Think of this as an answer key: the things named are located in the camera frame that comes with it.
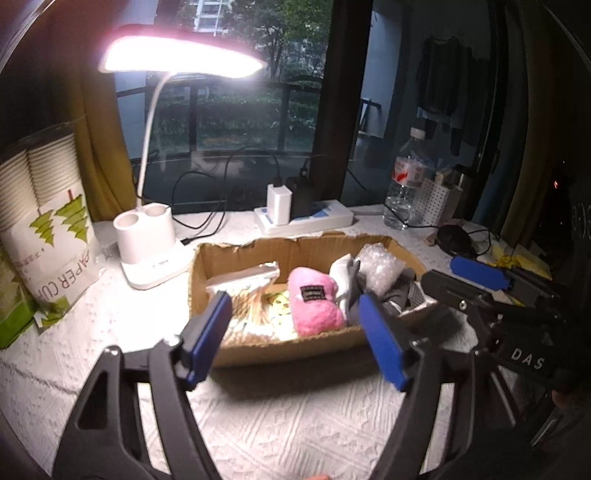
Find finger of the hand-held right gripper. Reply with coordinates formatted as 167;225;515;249
450;255;561;308
421;269;564;333

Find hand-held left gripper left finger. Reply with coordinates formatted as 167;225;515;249
46;291;233;480

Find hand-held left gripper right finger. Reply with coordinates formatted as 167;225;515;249
358;293;522;480

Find grey cloth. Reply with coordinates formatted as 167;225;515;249
348;263;419;319

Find clear plastic packet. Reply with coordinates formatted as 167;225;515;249
205;261;280;296

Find bubble wrap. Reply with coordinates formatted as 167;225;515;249
358;242;407;296

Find cartoon printed cloth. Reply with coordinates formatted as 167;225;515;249
263;288;296;319

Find pink plush toy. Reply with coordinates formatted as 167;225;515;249
287;265;347;337

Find cardboard box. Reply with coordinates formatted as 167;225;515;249
188;232;428;367

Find black computer mouse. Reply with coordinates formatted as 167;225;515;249
436;225;476;257

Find yellow printed packet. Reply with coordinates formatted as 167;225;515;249
489;240;552;282

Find white perforated basket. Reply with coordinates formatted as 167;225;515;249
416;178;462;227

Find white desk lamp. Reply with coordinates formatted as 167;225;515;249
98;24;264;291

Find beige packets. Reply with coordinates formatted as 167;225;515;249
434;164;462;188

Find white embossed table cover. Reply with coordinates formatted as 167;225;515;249
0;203;555;480

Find clear water bottle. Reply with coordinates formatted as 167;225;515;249
382;127;437;230

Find white power strip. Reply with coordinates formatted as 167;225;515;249
254;199;354;236

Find white charger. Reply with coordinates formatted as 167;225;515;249
267;184;293;225

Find black charger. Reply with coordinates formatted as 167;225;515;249
287;175;315;217

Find hanging dark clothes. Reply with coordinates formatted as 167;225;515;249
416;34;490;158

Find green patterned carton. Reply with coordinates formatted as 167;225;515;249
0;249;38;349

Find paper cup pack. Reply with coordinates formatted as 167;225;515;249
0;121;100;333

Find window curtain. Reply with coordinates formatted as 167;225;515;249
69;69;139;222

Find balcony railing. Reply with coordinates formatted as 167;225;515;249
115;78;384;162

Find dark window post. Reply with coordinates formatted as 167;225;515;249
314;0;375;208

